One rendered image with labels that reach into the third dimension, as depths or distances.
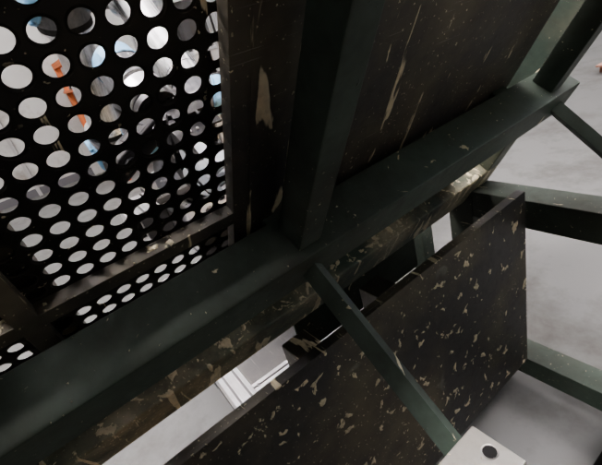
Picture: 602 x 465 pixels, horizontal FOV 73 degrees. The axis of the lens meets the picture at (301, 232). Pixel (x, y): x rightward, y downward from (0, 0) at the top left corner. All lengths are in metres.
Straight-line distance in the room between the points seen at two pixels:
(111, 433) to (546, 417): 1.38
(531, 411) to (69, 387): 1.52
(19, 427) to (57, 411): 0.03
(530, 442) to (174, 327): 1.37
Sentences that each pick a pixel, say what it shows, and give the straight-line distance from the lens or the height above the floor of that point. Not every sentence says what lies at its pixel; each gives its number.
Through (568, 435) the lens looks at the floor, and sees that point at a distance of 1.72.
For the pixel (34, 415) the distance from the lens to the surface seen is 0.53.
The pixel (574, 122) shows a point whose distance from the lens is 1.11.
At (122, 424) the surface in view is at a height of 0.85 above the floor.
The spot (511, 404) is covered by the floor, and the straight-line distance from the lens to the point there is 1.76.
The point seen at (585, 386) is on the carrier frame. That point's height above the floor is 0.18.
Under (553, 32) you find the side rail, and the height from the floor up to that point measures 1.21.
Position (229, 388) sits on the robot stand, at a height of 0.21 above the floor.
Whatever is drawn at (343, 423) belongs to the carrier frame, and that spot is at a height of 0.62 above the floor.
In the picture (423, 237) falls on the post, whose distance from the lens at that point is 1.60.
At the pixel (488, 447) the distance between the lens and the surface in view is 0.44.
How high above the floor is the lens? 1.38
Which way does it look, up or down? 27 degrees down
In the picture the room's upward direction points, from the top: 17 degrees counter-clockwise
